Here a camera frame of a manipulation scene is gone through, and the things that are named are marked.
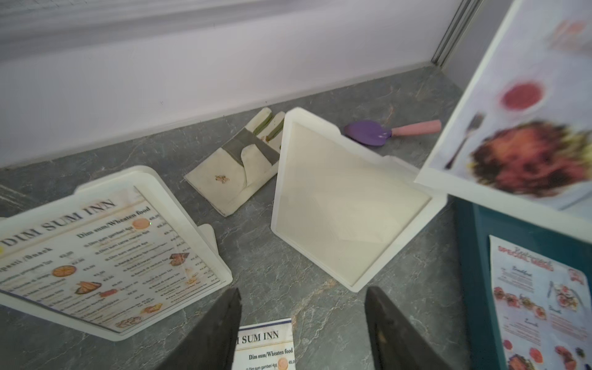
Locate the white menu holder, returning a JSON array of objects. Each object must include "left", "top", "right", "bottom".
[
  {"left": 271, "top": 108, "right": 448, "bottom": 292},
  {"left": 0, "top": 165, "right": 234, "bottom": 342}
]

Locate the dim sum menu in holder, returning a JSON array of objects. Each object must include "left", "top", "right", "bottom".
[{"left": 0, "top": 186, "right": 222, "bottom": 334}]

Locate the special menu sheet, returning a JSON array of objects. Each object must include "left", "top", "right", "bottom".
[
  {"left": 417, "top": 1, "right": 591, "bottom": 242},
  {"left": 490, "top": 236, "right": 591, "bottom": 370}
]

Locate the teal plastic tray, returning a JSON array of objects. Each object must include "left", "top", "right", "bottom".
[{"left": 453, "top": 198, "right": 591, "bottom": 369}]

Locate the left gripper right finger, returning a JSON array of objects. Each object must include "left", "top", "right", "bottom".
[{"left": 365, "top": 286, "right": 450, "bottom": 370}]

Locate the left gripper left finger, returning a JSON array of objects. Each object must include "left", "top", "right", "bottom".
[{"left": 157, "top": 288, "right": 242, "bottom": 370}]

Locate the dim sum menu sheet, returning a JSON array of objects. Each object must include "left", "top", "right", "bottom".
[{"left": 231, "top": 319, "right": 296, "bottom": 370}]

